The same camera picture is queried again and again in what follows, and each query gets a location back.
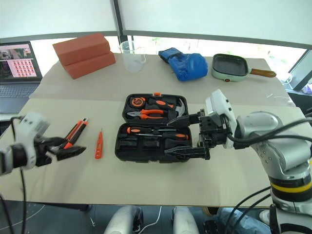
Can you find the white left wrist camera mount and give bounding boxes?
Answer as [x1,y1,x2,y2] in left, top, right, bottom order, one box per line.
[14,111,58,169]

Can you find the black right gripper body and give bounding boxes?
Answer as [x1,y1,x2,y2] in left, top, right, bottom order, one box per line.
[196,108,230,161]

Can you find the grey window frame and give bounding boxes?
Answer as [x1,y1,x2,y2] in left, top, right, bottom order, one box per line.
[0,0,312,52]

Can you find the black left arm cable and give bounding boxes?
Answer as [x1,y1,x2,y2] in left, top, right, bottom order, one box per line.
[9,117,28,234]

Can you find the blue denim trouser leg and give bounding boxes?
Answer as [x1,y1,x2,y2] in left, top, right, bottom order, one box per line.
[216,207,271,234]

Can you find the orange handled pliers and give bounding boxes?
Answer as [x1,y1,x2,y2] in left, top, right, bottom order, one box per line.
[126,108,169,120]

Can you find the orange black utility knife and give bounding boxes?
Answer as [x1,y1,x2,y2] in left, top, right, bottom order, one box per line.
[62,117,90,150]

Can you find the open laptop computer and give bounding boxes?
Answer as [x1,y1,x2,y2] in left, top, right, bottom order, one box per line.
[0,40,44,115]

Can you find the orange black tape measure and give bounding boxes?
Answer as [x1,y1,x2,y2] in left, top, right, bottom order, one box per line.
[129,97,146,109]

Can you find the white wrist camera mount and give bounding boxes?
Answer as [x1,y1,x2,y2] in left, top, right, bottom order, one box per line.
[205,89,237,150]
[14,111,58,169]

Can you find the orange brick block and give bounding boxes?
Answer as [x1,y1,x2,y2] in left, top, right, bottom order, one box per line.
[52,32,111,67]
[63,50,117,80]

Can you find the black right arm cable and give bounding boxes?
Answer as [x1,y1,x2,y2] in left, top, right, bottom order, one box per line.
[220,113,312,145]

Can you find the orange voltage tester pen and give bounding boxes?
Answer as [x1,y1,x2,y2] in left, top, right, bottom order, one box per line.
[95,128,104,159]

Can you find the claw hammer orange black handle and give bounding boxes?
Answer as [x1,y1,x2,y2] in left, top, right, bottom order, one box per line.
[145,97,188,118]

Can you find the black plastic tool case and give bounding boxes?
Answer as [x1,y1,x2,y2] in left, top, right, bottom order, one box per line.
[115,92,195,164]

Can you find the green frying pan wooden handle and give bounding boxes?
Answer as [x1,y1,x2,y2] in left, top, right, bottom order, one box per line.
[210,53,277,83]

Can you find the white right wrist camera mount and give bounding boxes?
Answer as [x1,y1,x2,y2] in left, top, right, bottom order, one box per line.
[205,89,237,150]

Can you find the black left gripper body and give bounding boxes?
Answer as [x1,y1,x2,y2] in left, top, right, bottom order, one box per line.
[34,137,55,167]

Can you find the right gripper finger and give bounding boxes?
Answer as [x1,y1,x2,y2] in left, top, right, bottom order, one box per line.
[164,145,207,159]
[167,113,201,128]

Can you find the blue padded glove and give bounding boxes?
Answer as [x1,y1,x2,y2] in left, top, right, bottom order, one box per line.
[158,47,209,82]

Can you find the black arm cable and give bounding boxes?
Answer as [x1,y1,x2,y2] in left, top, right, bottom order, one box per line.
[9,117,28,234]
[220,113,312,145]

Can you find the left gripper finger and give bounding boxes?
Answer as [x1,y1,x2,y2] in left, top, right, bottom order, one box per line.
[50,145,87,161]
[45,136,67,148]

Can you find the black robot body cable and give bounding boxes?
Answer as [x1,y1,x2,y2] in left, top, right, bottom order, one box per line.
[229,185,278,234]

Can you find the clear plastic measuring cup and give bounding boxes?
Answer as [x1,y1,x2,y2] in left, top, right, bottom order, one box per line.
[118,40,147,73]

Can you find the thin white cable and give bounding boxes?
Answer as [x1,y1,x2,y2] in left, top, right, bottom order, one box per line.
[145,205,163,234]

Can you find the grey rounded robot leg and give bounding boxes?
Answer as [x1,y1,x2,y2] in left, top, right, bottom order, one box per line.
[104,205,137,234]
[172,206,200,234]

